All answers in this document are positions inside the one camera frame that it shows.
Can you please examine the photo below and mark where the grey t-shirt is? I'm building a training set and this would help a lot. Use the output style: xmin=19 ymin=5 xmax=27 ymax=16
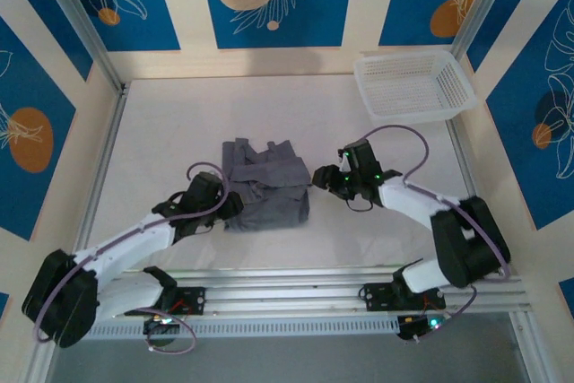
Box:
xmin=221 ymin=135 xmax=313 ymax=234

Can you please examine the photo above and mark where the white perforated plastic basket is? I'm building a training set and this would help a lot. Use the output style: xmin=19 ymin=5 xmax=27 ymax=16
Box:
xmin=352 ymin=50 xmax=477 ymax=127

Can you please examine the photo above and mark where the black controller board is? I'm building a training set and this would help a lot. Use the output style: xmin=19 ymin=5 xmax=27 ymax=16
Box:
xmin=396 ymin=312 xmax=449 ymax=342
xmin=143 ymin=316 xmax=180 ymax=348

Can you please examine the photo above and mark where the thin black gripper wire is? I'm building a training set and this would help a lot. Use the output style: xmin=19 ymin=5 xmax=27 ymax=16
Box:
xmin=347 ymin=196 xmax=376 ymax=214

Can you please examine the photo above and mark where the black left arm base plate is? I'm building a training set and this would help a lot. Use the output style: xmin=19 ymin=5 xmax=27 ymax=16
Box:
xmin=124 ymin=284 xmax=207 ymax=318

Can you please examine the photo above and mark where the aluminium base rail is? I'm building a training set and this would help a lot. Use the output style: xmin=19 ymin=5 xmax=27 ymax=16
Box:
xmin=96 ymin=265 xmax=535 ymax=318

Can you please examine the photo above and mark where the aluminium side rail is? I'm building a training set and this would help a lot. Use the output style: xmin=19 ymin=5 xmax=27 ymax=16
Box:
xmin=448 ymin=120 xmax=508 ymax=274
xmin=66 ymin=86 xmax=129 ymax=263

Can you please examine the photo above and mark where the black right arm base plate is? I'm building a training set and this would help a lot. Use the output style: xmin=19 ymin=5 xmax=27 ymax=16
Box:
xmin=361 ymin=281 xmax=448 ymax=313

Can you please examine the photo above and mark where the grey slotted cable duct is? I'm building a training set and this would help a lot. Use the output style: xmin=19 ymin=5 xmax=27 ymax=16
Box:
xmin=87 ymin=314 xmax=400 ymax=340

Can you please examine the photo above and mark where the aluminium frame post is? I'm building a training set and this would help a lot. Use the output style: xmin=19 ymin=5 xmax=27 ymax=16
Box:
xmin=450 ymin=0 xmax=517 ymax=61
xmin=33 ymin=0 xmax=131 ymax=95

